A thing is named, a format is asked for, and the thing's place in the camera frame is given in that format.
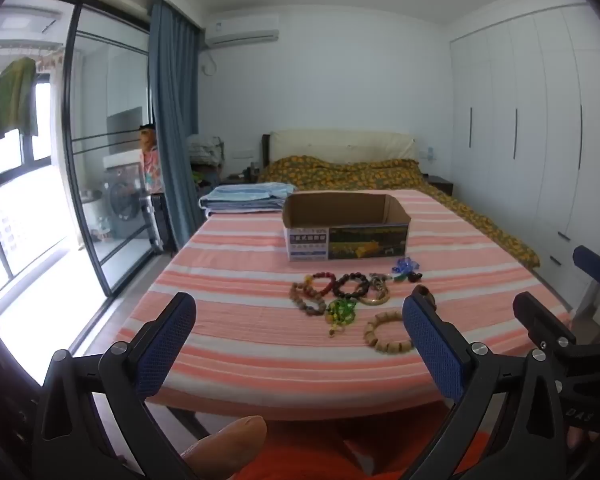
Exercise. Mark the white wardrobe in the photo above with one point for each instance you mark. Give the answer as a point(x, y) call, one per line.
point(530, 110)

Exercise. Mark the gold bangle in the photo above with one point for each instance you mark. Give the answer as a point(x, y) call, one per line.
point(375, 302)

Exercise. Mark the black framed glass door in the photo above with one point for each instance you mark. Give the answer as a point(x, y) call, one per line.
point(71, 160)

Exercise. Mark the green pendant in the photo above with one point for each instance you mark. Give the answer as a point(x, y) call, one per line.
point(400, 278)

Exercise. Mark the person's left hand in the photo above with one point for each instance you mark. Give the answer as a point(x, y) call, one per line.
point(225, 445)

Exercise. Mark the folded light blue blanket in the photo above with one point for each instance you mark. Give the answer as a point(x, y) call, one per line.
point(245, 195)

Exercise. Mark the small blue wall holder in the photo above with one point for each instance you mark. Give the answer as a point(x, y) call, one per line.
point(431, 153)

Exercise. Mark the pink striped bed blanket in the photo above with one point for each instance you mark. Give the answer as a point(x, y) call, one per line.
point(240, 340)

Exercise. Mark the pile of folded bedding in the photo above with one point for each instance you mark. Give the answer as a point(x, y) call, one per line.
point(205, 149)

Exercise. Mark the green hanging cloth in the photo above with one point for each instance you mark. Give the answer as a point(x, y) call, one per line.
point(12, 100)

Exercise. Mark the dark wooden nightstand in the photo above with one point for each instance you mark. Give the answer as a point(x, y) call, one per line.
point(440, 184)

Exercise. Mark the white air conditioner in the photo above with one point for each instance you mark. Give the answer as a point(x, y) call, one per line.
point(242, 30)

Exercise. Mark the yellow floral quilt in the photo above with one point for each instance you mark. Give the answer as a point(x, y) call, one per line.
point(340, 172)

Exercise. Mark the pink floral cloth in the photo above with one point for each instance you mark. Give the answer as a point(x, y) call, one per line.
point(151, 170)

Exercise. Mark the printed cardboard box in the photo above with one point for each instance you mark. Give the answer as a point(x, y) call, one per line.
point(350, 242)

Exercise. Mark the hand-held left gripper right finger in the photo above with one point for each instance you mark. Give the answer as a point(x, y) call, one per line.
point(435, 355)

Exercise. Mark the cream padded headboard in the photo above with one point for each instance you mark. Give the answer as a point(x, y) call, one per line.
point(340, 142)

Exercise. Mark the grey washing machine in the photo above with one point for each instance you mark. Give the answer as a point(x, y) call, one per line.
point(122, 200)

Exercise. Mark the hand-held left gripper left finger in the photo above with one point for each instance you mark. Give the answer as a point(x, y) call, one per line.
point(165, 345)

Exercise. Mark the orange pants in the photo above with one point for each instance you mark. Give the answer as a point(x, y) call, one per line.
point(330, 455)

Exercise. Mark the grey suitcase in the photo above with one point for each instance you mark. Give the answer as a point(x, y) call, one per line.
point(155, 220)

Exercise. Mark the person's right hand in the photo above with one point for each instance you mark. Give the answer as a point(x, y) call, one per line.
point(577, 437)

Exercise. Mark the blue curtain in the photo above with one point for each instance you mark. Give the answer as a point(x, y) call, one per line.
point(172, 110)

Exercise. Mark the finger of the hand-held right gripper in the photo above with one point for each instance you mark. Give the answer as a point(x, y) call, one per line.
point(537, 316)
point(595, 267)

